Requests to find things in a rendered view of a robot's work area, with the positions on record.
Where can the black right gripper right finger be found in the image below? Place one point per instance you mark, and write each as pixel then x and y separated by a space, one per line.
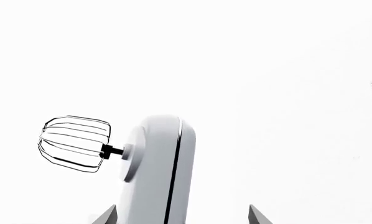
pixel 257 217

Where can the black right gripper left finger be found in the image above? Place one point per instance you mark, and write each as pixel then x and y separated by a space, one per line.
pixel 108 217

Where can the white stand mixer head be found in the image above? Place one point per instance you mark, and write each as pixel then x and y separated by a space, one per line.
pixel 156 172

